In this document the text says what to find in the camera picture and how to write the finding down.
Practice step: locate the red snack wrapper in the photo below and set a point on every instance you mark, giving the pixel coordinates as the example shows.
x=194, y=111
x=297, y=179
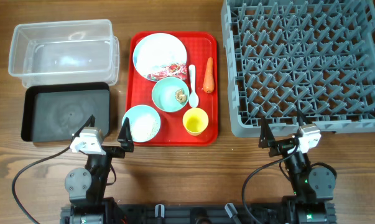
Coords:
x=176, y=70

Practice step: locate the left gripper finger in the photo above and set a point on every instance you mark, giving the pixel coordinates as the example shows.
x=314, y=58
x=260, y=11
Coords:
x=125, y=136
x=90, y=122

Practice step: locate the light blue plate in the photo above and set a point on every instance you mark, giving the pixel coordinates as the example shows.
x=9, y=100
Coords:
x=157, y=50

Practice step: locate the green bowl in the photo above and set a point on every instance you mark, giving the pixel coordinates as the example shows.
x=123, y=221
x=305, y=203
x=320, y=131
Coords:
x=163, y=94

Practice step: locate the light blue bowl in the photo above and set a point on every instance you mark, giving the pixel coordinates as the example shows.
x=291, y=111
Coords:
x=139, y=110

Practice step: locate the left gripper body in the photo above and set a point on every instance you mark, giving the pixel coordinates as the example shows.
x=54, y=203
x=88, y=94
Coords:
x=119, y=154

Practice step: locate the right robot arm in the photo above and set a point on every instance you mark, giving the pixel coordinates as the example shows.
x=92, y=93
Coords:
x=313, y=184

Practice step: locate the black tray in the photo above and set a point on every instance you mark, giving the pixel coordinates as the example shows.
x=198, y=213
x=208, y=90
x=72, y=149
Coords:
x=56, y=112

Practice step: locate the white rice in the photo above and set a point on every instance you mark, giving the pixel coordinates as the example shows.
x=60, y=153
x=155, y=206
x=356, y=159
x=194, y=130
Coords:
x=144, y=128

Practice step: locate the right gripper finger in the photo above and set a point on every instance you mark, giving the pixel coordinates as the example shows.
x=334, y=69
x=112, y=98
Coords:
x=266, y=139
x=301, y=118

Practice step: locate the brown food scrap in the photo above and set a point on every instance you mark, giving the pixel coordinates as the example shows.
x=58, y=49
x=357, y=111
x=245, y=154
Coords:
x=180, y=96

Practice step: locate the grey dishwasher rack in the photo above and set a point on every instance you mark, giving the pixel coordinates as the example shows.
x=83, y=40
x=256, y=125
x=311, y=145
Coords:
x=290, y=57

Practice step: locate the orange carrot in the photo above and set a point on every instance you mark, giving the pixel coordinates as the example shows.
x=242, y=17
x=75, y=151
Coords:
x=209, y=83

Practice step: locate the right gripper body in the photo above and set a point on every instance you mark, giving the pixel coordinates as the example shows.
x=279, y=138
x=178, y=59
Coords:
x=280, y=147

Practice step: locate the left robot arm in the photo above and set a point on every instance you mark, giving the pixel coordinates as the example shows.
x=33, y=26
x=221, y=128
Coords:
x=86, y=186

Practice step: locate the white plastic spoon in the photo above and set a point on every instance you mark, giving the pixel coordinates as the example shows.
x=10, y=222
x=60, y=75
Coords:
x=193, y=98

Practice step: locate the clear plastic bin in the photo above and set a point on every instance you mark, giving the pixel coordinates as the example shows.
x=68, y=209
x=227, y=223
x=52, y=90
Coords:
x=63, y=52

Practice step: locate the yellow plastic cup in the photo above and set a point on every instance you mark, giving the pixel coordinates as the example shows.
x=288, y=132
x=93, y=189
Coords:
x=195, y=121

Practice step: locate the red serving tray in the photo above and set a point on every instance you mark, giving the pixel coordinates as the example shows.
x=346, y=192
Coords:
x=200, y=46

